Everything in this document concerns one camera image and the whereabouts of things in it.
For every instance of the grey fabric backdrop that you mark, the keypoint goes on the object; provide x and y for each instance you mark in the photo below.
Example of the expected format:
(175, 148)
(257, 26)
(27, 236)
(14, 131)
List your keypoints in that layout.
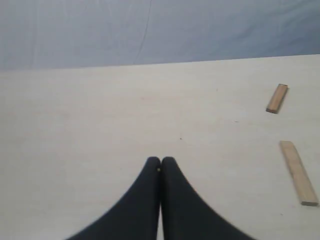
(51, 34)

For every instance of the wooden stick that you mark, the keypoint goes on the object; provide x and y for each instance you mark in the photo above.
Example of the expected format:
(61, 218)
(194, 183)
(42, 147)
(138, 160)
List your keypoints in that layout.
(301, 181)

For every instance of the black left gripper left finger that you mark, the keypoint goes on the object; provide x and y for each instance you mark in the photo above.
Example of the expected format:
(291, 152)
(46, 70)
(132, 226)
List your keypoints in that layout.
(135, 216)

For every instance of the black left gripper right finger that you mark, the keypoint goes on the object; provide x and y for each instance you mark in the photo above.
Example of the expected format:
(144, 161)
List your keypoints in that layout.
(185, 216)

